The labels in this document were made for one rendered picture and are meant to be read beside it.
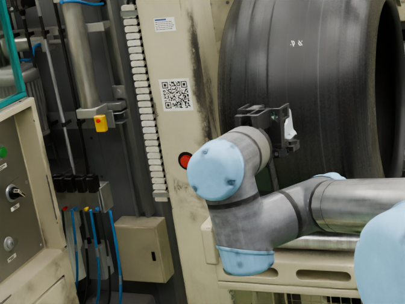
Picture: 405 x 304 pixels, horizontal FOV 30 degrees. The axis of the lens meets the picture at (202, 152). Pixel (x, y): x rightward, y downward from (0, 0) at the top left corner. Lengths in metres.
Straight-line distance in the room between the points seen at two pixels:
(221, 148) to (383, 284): 0.37
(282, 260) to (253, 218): 0.63
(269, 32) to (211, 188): 0.52
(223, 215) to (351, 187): 0.18
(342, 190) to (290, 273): 0.66
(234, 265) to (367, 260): 0.36
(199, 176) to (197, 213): 0.79
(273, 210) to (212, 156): 0.13
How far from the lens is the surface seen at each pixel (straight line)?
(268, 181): 1.19
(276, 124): 1.19
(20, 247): 1.76
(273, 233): 1.06
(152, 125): 1.77
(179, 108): 1.72
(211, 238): 1.68
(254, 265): 1.05
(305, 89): 1.40
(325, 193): 1.05
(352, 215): 1.00
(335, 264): 1.63
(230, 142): 1.03
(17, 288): 1.69
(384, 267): 0.72
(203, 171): 1.01
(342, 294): 1.66
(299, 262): 1.65
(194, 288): 1.90
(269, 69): 1.43
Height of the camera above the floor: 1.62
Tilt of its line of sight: 18 degrees down
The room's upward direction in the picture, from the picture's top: 9 degrees counter-clockwise
